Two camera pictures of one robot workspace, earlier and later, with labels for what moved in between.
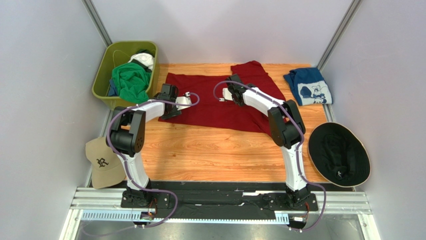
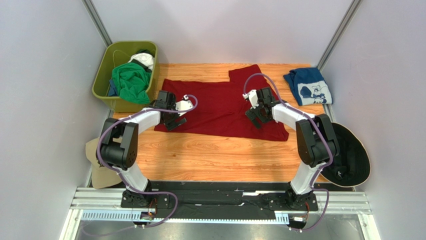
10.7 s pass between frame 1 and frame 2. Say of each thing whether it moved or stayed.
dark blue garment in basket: stayed
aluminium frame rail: stayed
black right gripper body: moved
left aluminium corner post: stayed
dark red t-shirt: moved
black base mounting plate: stayed
